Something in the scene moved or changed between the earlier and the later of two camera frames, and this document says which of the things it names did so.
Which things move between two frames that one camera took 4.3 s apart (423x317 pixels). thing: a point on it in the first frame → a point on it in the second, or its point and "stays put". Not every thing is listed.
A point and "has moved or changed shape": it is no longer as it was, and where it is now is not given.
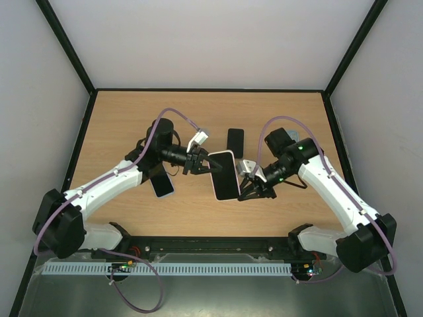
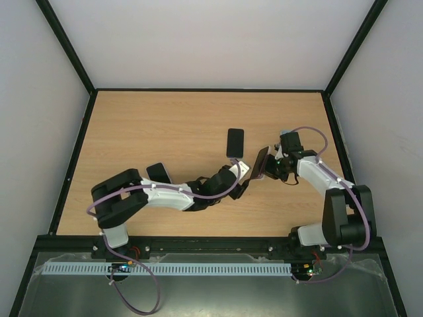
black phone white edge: [225, 181] has moved or changed shape
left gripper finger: [206, 171] → [238, 190]
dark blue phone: [235, 142] stays put
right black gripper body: [258, 184] → [270, 165]
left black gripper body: [190, 160] → [214, 201]
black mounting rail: [145, 247] stays put
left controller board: [120, 267] stays put
